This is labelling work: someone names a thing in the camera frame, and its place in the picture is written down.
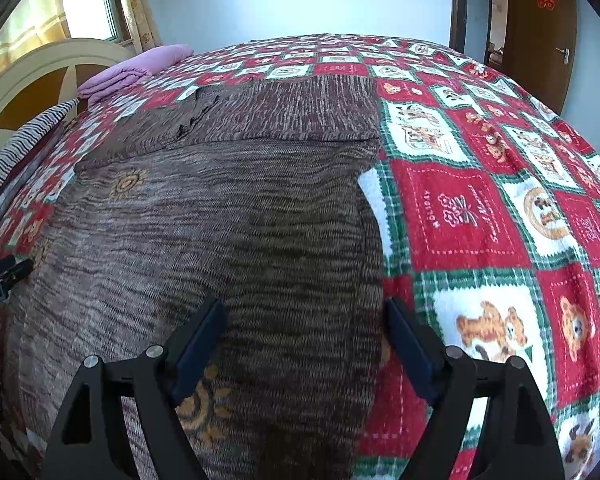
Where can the cream and brown headboard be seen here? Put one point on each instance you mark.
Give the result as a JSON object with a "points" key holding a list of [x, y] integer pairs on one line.
{"points": [[50, 75]]}

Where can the brown wooden door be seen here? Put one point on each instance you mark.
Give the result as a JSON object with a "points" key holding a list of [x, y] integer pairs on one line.
{"points": [[530, 56]]}

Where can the folded pink blanket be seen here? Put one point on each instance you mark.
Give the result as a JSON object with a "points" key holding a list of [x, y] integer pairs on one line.
{"points": [[124, 74]]}

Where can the yellow curtain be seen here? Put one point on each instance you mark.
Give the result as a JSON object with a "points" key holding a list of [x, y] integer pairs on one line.
{"points": [[143, 30]]}

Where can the silver door handle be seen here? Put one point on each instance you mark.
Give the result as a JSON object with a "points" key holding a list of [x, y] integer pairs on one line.
{"points": [[565, 52]]}

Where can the striped pillow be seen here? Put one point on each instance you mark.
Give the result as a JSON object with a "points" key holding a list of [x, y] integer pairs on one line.
{"points": [[30, 138]]}

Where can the window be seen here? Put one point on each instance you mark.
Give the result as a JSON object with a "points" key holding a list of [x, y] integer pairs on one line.
{"points": [[96, 19]]}

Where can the red checkered patchwork bedspread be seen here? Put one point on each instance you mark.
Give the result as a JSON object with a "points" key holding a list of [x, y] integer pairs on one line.
{"points": [[488, 210]]}

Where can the dark door frame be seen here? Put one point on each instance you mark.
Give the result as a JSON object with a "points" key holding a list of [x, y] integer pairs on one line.
{"points": [[458, 25]]}

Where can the brown knitted sweater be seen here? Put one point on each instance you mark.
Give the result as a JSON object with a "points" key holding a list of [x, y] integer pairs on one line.
{"points": [[249, 193]]}

